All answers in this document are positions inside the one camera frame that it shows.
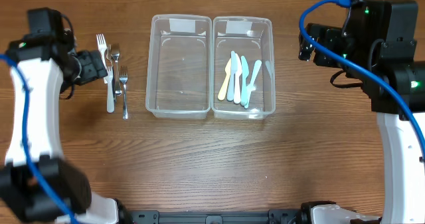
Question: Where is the pale blue plastic knife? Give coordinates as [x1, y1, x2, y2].
[226, 51, 238, 102]

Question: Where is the white plastic knife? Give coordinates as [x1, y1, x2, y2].
[234, 53, 242, 104]

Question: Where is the clear plastic container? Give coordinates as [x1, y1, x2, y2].
[210, 16, 276, 120]
[145, 14, 212, 119]

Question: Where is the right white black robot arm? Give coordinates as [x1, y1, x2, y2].
[297, 0, 424, 223]

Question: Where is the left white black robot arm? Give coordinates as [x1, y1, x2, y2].
[1, 7, 131, 223]

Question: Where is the mint green plastic knife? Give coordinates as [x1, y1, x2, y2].
[240, 56, 249, 106]

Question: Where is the light blue plastic knife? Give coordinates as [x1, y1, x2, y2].
[244, 60, 262, 109]

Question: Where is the right clear plastic container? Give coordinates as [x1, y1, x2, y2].
[210, 16, 276, 120]

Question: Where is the white plastic fork long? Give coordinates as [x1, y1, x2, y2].
[96, 34, 108, 68]

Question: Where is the white plastic fork short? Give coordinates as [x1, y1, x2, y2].
[106, 66, 115, 113]

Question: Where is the small silver metal fork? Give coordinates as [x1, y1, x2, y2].
[119, 66, 128, 120]

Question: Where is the black handled metal fork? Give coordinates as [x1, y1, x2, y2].
[106, 45, 116, 103]

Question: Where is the left clear plastic container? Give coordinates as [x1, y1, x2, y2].
[145, 14, 212, 119]

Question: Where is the silver metal fork wide handle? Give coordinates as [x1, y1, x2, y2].
[112, 43, 122, 96]

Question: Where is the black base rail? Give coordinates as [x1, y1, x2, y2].
[126, 202, 383, 224]

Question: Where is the yellow plastic knife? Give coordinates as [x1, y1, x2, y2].
[217, 59, 231, 101]

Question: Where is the left blue cable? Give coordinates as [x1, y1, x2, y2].
[0, 53, 80, 224]

